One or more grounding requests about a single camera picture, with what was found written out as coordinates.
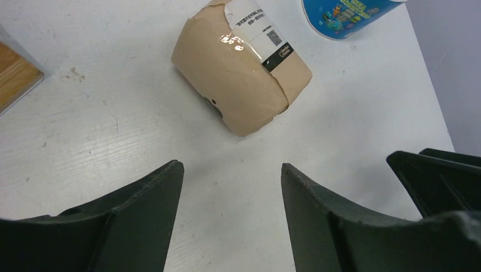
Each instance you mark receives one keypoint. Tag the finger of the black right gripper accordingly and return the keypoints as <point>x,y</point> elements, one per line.
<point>438,181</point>

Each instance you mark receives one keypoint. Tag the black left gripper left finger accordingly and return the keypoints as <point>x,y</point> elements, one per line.
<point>128,229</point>

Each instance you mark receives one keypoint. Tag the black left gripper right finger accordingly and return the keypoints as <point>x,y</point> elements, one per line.
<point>328,232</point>

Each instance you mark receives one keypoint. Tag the white wire wooden shelf rack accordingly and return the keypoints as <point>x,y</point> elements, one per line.
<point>20,72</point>

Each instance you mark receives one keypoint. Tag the blue toilet roll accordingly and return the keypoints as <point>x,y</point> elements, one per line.
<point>339,19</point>

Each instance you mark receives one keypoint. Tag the brown roll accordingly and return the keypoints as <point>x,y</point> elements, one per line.
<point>237,59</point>

